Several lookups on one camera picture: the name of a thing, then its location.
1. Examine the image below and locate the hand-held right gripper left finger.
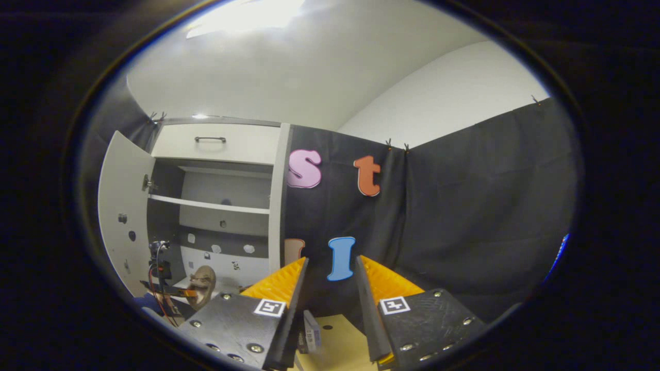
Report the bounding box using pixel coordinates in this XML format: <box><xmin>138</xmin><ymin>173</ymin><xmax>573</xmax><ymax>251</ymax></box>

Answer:
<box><xmin>175</xmin><ymin>257</ymin><xmax>310</xmax><ymax>371</ymax></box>

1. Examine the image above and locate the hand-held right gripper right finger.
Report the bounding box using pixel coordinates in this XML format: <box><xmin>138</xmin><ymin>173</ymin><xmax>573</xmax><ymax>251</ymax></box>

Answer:
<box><xmin>353</xmin><ymin>255</ymin><xmax>488</xmax><ymax>370</ymax></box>

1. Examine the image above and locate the brown shoe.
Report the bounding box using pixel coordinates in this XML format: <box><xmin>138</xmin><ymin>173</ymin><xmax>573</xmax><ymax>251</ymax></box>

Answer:
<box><xmin>187</xmin><ymin>265</ymin><xmax>218</xmax><ymax>311</ymax></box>

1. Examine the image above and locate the white door with camera sticker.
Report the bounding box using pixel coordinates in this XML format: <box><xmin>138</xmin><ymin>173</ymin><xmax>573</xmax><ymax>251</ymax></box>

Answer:
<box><xmin>98</xmin><ymin>130</ymin><xmax>156</xmax><ymax>299</ymax></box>

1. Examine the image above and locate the white shoe cabinet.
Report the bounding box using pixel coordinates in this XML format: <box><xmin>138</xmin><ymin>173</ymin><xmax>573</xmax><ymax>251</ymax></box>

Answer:
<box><xmin>146</xmin><ymin>116</ymin><xmax>289</xmax><ymax>310</ymax></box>

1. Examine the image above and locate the white door with headphones sticker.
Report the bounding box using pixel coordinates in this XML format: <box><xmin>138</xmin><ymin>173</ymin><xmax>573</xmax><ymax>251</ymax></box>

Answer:
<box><xmin>267</xmin><ymin>123</ymin><xmax>293</xmax><ymax>276</ymax></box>

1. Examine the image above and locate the white cabinet shelf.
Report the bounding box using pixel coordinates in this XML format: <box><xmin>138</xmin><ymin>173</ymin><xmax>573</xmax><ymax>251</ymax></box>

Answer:
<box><xmin>148</xmin><ymin>194</ymin><xmax>271</xmax><ymax>215</ymax></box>

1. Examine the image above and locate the small white labelled box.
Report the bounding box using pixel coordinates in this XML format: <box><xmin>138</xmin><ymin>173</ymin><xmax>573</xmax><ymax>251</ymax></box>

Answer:
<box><xmin>302</xmin><ymin>309</ymin><xmax>323</xmax><ymax>354</ymax></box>

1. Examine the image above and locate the yellow wooden floor board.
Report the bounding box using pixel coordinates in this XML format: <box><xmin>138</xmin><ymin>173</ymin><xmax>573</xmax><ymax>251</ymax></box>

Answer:
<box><xmin>289</xmin><ymin>313</ymin><xmax>380</xmax><ymax>371</ymax></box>

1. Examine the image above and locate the red cable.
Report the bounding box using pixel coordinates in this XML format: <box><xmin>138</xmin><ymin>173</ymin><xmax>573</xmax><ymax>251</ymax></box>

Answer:
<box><xmin>148</xmin><ymin>265</ymin><xmax>176</xmax><ymax>316</ymax></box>

